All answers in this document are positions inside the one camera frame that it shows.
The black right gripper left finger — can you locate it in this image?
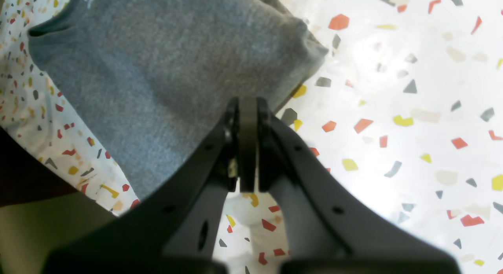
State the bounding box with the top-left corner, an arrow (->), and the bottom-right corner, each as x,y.
42,98 -> 239,274

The grey t-shirt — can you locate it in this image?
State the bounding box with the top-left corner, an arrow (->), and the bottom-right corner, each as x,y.
28,0 -> 328,199

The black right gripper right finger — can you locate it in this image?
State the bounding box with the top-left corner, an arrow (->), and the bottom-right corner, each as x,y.
240,98 -> 460,274

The terrazzo patterned tablecloth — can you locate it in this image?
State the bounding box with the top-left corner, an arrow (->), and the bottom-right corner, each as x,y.
1,0 -> 502,274

